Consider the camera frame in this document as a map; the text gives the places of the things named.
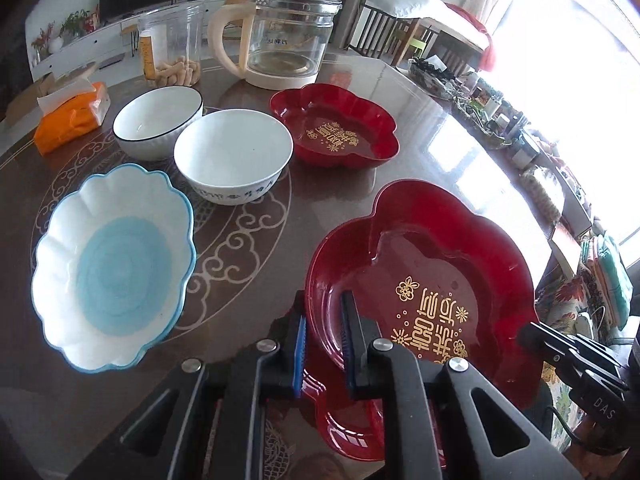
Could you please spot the blue scalloped bowl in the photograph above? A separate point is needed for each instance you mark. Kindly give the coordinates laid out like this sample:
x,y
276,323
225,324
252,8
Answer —
x,y
120,270

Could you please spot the red flowers in white vase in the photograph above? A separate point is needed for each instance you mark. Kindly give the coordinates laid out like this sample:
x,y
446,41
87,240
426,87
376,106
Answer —
x,y
44,40

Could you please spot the basket of small clutter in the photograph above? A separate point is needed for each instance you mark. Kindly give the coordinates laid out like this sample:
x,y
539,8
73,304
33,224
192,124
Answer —
x,y
435,77

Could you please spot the dark wooden chair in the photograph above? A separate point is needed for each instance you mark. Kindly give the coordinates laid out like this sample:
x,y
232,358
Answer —
x,y
380,30

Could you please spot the white bowl with black rim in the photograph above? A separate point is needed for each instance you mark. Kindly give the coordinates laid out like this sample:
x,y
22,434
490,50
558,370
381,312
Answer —
x,y
155,120

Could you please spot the red flower-shaped plate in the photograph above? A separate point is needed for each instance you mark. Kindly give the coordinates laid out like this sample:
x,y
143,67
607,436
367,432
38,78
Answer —
x,y
335,127
440,280

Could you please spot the white pillow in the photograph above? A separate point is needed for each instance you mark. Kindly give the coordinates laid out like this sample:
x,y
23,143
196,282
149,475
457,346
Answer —
x,y
400,0

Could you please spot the white television cabinet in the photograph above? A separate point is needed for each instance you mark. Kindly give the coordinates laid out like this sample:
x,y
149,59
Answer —
x,y
110,40

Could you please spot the orange tissue pack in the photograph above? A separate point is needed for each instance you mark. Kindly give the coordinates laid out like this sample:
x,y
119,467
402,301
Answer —
x,y
70,120

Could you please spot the cardboard box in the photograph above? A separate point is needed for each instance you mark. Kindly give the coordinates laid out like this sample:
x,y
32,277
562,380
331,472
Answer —
x,y
25,95

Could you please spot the floral patterned cloth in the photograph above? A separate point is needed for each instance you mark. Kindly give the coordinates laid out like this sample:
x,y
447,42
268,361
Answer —
x,y
565,305

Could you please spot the clear plastic snack jar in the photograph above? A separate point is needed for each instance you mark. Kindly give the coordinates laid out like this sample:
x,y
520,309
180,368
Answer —
x,y
172,40

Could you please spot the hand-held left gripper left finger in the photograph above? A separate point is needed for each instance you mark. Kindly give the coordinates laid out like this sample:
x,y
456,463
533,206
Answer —
x,y
299,355

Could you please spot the red cloth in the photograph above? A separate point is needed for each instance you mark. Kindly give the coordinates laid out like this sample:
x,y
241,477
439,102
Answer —
x,y
482,45

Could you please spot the white bowl with blue print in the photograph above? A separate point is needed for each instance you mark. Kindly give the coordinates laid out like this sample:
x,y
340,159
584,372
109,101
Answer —
x,y
232,150

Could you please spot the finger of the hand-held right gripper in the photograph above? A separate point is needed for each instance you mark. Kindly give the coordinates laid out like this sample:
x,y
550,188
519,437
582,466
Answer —
x,y
565,350

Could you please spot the wooden bench with hairpin legs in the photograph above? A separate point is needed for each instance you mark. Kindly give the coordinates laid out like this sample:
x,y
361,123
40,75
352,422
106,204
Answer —
x,y
132,35

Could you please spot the leafy plant in pot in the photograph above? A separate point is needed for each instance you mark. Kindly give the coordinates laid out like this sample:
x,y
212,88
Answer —
x,y
75,22

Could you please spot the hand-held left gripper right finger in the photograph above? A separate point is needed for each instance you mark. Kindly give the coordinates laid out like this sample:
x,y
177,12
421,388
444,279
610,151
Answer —
x,y
347,355

